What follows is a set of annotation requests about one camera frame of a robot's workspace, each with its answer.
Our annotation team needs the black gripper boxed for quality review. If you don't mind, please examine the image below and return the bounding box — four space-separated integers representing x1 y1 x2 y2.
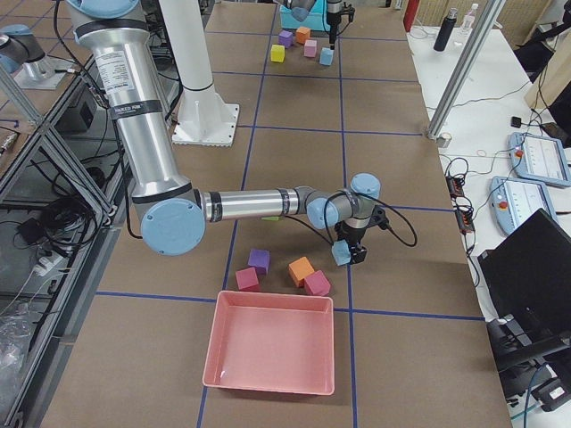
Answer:
335 222 368 264
326 0 355 50

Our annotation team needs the cyan plastic bin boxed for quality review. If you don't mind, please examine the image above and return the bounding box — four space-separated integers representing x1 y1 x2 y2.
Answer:
279 0 329 32

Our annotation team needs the pink foam block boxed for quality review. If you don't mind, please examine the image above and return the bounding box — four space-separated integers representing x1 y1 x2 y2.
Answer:
303 38 318 58

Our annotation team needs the orange foam block left side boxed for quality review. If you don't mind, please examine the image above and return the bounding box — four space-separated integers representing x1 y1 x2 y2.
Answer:
295 26 311 45

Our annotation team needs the orange foam block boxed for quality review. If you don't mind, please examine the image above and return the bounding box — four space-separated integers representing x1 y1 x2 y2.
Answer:
295 26 311 45
288 257 315 288

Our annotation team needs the purple foam block left side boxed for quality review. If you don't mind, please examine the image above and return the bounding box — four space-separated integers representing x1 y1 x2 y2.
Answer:
278 29 294 48

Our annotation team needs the purple foam block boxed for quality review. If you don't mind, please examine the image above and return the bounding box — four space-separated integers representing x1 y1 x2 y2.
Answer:
278 29 294 48
248 249 270 275

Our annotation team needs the yellow foam block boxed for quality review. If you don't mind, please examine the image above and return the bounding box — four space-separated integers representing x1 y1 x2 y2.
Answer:
270 45 286 63

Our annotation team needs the magenta foam block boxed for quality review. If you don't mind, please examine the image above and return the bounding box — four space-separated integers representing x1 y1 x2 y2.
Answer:
236 267 261 292
303 270 331 296

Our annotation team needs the orange foam block right side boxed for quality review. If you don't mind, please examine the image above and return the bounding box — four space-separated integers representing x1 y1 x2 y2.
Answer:
288 257 315 288

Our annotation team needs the purple foam block right side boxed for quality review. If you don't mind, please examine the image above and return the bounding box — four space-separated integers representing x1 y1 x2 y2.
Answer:
248 249 270 275

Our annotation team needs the black water bottle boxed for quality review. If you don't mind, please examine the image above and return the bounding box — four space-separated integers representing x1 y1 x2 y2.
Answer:
433 7 458 52

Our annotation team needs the pink plastic bin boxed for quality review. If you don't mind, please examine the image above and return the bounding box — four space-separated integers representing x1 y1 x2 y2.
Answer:
203 291 335 396

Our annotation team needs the teach pendant near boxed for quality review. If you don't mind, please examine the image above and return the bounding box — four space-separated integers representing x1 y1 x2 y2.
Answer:
490 176 559 235

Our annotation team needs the teach pendant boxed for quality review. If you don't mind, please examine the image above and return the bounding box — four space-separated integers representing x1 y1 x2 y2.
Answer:
490 176 559 235
508 132 570 187

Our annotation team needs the black laptop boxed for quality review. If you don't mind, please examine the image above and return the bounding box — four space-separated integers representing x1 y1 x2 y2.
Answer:
478 209 570 333

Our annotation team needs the teach pendant far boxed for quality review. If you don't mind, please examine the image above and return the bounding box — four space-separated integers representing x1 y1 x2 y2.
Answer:
508 132 570 187

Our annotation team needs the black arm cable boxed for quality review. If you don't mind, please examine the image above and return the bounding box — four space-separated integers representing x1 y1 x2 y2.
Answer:
324 189 419 247

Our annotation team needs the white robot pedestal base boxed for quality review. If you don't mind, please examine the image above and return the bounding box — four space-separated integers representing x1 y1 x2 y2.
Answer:
160 0 240 147

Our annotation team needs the aluminium frame post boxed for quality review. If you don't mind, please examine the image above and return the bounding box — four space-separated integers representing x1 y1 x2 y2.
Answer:
426 0 506 149

